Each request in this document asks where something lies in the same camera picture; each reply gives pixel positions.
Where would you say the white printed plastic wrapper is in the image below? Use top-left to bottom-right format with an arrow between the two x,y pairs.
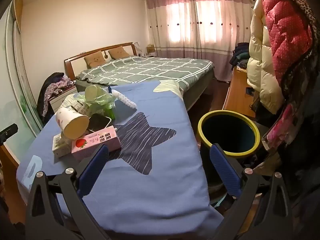
59,96 -> 92,117

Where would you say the wooden cabinet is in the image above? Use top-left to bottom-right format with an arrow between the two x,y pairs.
222,66 -> 258,118

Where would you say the small white box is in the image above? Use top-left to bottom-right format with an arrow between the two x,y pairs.
52,134 -> 73,158

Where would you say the red down jacket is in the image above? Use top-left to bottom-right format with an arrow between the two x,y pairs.
260,0 -> 314,85

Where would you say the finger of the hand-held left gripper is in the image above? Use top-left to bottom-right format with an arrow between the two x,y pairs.
0,123 -> 18,141

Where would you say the wooden bed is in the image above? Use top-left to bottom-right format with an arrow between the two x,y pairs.
64,42 -> 215,113

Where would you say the green plastic bag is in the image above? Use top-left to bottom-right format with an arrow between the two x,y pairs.
75,85 -> 117,120

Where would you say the green plaid duvet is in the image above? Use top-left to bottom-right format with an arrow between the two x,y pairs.
75,56 -> 215,98

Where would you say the pile of dark clothes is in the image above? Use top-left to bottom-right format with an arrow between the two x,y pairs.
229,42 -> 250,70

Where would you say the pink milk carton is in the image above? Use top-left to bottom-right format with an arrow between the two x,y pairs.
71,127 -> 122,161

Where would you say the white nightstand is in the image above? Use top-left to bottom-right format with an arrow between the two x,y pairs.
49,85 -> 78,113

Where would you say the yellow rimmed dark bin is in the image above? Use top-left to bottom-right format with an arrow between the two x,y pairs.
197,110 -> 263,198

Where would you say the glass sliding wardrobe door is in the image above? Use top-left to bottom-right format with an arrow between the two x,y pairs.
0,0 -> 44,163

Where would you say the black plastic food tray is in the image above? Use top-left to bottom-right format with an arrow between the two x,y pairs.
88,113 -> 112,132

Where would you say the brown pillow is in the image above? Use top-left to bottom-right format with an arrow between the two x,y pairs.
84,51 -> 106,68
108,46 -> 130,59

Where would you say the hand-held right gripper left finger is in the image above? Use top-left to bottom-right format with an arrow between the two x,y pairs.
25,144 -> 110,240

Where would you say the patterned purple garment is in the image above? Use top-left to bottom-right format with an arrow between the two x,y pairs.
42,77 -> 75,117

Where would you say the clothes pile on nightstand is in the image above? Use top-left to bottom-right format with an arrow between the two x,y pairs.
36,72 -> 65,124

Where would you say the pink floral cloth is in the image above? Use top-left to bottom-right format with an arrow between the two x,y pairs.
266,102 -> 295,150

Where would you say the blue star print blanket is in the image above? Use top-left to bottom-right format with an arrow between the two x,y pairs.
16,80 -> 224,233

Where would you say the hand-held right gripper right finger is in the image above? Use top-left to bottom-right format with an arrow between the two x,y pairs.
209,143 -> 295,240

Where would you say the pink white curtain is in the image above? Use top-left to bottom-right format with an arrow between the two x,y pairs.
144,0 -> 253,82

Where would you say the white paper cup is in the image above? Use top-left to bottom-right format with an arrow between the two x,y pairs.
55,107 -> 90,140

